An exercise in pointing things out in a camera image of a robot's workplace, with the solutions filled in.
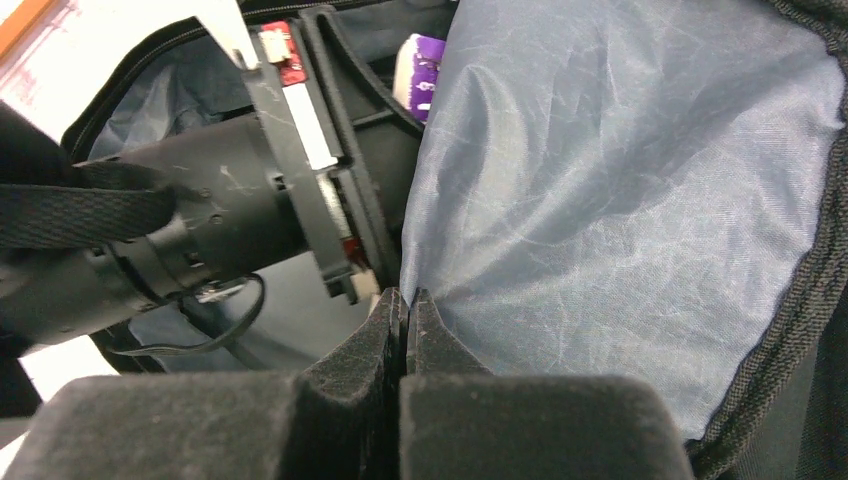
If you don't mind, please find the black backpack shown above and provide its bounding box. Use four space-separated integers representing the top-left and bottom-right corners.
59 0 848 480

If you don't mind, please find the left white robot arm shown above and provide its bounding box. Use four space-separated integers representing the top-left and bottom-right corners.
1 1 451 372

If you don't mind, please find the purple treehouse book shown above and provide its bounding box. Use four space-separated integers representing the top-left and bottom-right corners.
392 34 446 124

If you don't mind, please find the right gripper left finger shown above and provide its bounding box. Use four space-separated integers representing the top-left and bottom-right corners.
6 289 407 479

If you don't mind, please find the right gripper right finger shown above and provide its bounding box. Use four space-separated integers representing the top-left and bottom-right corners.
399 289 693 479

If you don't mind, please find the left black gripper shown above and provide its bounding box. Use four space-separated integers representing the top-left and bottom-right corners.
242 6 423 302

